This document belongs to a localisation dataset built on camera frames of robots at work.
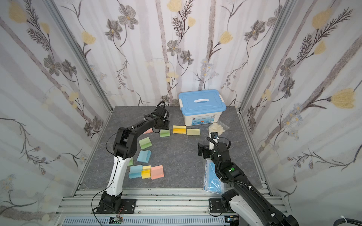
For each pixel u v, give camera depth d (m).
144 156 0.91
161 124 0.92
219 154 0.56
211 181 0.82
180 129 1.07
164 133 1.03
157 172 0.86
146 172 0.84
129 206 0.73
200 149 0.70
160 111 0.88
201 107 0.99
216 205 0.73
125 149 0.63
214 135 0.67
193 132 1.05
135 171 0.85
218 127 1.07
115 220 0.71
